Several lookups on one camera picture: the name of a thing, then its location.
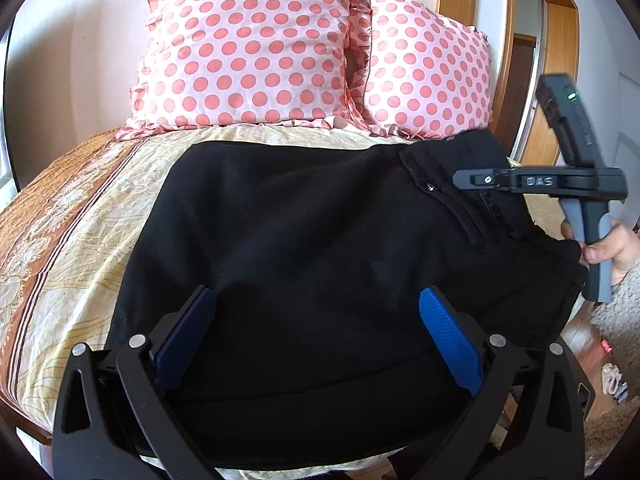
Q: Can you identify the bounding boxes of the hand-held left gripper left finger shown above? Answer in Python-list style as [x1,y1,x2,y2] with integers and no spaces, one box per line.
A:
[52,284,219,480]

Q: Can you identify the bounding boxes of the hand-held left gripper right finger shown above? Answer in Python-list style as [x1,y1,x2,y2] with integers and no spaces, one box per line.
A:
[419,286,587,480]

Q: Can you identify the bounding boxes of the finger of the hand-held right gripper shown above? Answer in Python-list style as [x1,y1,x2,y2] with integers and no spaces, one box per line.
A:
[452,167,514,192]

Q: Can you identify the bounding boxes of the black pants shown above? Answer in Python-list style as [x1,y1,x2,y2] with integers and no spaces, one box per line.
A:
[102,130,590,462]

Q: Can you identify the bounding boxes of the person's right hand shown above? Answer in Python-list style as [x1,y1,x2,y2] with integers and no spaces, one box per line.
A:
[560,220,640,287]

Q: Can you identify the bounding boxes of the brown wooden door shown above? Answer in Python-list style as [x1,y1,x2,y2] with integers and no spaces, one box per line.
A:
[512,34,541,162]

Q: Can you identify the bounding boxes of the pink polka dot pillow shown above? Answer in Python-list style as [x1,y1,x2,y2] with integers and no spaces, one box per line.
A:
[350,0,496,141]
[116,0,373,142]

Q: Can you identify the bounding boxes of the yellow patterned bedspread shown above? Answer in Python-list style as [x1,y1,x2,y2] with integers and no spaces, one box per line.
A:
[0,122,573,477]

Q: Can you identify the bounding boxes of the beige shaggy rug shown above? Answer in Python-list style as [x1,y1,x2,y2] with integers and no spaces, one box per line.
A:
[585,260,640,461]

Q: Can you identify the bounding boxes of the white fuzzy slipper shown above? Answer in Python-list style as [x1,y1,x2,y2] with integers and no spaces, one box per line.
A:
[600,362,631,403]

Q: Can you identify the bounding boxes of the wooden door frame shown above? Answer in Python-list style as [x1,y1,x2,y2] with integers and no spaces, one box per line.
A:
[515,0,582,168]
[439,0,517,161]

